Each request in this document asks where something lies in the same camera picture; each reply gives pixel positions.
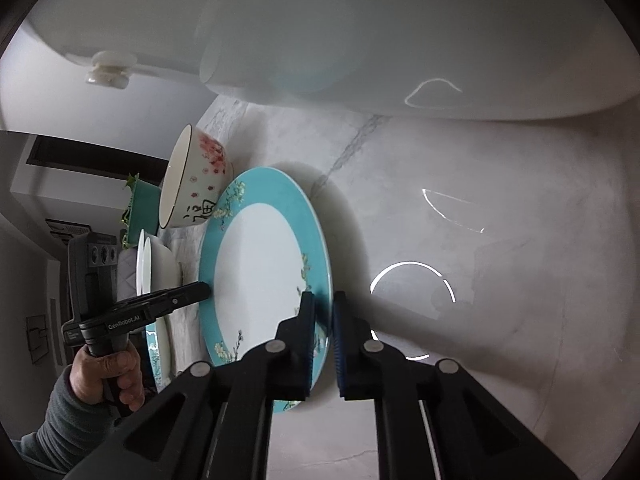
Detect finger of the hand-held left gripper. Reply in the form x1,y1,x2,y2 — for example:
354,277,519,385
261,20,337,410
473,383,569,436
114,281,211,318

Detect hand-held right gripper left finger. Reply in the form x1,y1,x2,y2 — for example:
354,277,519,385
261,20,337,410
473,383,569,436
65,290,317,480

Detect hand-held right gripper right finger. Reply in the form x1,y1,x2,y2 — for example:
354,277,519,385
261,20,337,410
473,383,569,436
332,291,581,480

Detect white bowls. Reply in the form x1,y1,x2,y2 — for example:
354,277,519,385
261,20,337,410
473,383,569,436
143,234,181,295

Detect teal rimmed floral plate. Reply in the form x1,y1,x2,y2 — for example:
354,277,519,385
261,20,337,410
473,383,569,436
198,166,333,413
144,310,177,393

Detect person's left forearm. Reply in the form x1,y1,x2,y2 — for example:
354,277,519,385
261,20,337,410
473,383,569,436
10,364,123,476

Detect person's left hand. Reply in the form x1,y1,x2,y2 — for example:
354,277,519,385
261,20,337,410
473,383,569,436
71,342,146,411

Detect white quilted chair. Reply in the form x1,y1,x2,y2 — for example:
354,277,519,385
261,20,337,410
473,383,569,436
116,249,139,297

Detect green plastic basin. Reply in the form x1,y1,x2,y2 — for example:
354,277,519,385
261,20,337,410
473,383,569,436
125,180,163,246

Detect green leafy vegetables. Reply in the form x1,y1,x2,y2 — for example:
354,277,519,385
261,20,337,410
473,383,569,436
120,172,142,250

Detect white bowl with red flowers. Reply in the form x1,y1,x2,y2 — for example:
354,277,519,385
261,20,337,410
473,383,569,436
159,124,234,229

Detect wall picture frames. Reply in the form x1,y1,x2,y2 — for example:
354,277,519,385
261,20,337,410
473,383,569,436
45,217,92,243

